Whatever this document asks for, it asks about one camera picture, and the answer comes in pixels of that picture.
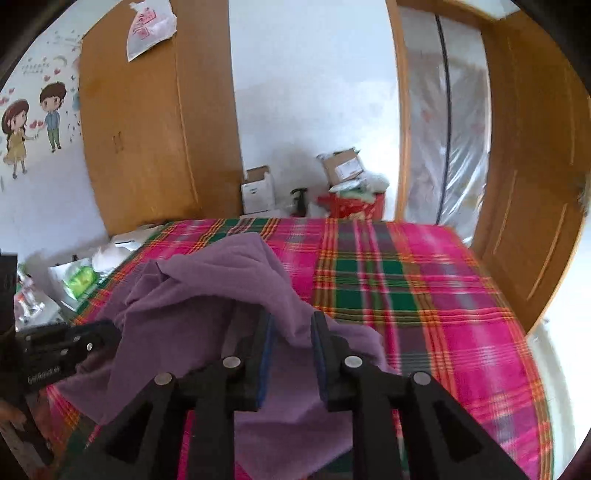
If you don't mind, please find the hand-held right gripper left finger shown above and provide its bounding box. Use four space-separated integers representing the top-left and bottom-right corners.
58 308 278 480

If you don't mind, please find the brown cardboard box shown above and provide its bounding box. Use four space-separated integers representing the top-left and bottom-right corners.
316 148 365 188

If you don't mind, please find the heap of white bags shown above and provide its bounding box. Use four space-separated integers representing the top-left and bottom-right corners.
92 224 162 273

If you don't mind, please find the pile of white green packets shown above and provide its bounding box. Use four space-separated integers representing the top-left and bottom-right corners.
330 173 391 195

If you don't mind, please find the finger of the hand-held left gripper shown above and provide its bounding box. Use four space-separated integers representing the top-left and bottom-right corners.
65 320 122 370

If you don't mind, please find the red box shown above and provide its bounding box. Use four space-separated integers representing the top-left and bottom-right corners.
318 191 386 220

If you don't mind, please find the cartoon figures wall sticker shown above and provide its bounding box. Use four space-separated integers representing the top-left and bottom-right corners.
0 28 81 181

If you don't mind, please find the clear plastic sheet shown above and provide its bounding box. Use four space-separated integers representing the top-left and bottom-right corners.
399 7 492 245

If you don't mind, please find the wooden wardrobe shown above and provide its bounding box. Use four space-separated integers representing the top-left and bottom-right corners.
76 0 245 236

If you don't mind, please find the wooden door frame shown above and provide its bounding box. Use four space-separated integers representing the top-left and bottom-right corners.
385 0 509 222

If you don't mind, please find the green packet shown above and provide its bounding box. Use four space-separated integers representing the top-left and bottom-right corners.
48 258 100 301

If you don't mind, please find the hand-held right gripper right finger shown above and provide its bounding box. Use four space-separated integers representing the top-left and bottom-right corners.
310 311 532 480

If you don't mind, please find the pink green plaid bed sheet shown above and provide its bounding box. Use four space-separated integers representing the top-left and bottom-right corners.
44 217 555 480

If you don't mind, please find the wooden door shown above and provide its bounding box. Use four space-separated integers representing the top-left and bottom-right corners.
471 9 591 333

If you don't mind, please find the white cardboard box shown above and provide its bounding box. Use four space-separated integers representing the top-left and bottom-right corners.
240 165 278 215

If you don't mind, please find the purple fleece garment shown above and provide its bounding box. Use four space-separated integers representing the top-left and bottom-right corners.
46 233 398 480

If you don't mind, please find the black spray bottle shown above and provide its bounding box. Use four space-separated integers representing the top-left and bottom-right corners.
290 187 310 217

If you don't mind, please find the white red printed plastic bag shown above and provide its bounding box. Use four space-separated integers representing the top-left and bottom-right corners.
126 0 178 63

